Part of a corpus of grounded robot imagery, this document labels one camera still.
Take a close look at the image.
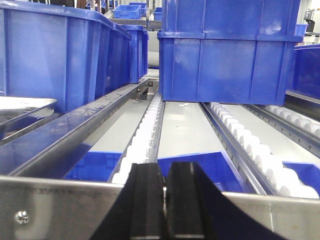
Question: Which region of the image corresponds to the lower blue bin centre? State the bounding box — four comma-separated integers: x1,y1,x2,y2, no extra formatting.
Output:
157,151,245,193

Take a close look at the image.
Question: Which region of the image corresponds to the upper stacked blue bin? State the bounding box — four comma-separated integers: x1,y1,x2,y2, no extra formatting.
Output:
162,0,300,36

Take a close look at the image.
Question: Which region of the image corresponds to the rail screw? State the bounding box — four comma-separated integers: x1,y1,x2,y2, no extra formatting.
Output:
15,210,29,225

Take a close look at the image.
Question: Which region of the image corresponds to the small blue bin behind left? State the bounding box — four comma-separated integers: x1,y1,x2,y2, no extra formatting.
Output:
121,24,149,84

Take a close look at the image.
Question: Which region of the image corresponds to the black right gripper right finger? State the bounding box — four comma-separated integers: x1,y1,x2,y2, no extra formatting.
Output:
166,162,282,240

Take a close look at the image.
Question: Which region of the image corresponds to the silver metal tray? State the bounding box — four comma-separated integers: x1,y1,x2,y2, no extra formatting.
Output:
0,96,58,140

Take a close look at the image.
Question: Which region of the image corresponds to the blue bin on rollers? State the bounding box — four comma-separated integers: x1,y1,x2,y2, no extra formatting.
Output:
157,31,295,105

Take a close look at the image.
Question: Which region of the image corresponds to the white roller track centre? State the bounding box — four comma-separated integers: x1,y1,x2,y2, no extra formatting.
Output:
108,93,165,185

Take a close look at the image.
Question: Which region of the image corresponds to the lower blue bin right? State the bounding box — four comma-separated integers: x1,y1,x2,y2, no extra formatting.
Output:
283,161,320,194

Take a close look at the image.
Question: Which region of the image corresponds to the steel divider rail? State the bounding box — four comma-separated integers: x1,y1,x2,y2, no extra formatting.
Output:
0,78,147,177

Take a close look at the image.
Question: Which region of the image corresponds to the far white roller track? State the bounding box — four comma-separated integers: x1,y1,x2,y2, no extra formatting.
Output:
264,105,320,138

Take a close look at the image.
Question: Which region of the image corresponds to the white roller track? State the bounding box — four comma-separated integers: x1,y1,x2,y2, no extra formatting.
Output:
264,105,320,138
108,93,165,185
209,102,320,199

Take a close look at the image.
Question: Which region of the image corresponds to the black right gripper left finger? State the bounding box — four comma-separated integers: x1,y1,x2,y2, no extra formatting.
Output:
90,163,165,240

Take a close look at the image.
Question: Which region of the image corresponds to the distant blue bin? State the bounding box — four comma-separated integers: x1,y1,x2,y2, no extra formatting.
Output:
113,4,141,20

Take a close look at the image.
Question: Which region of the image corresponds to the lower blue bin left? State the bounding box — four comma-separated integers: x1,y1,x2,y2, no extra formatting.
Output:
63,151,122,182

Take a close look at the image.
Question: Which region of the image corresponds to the stainless steel front rail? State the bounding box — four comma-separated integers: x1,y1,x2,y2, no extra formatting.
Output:
0,175,320,240

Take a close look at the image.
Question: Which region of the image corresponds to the blue bin far right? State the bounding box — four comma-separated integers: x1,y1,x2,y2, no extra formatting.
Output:
287,44,320,99

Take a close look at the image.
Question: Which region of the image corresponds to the white roller track right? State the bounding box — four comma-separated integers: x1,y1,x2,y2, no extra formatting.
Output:
209,102,320,199

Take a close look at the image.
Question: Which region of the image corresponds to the large blue bin left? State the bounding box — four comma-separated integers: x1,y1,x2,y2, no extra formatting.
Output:
0,0,131,113

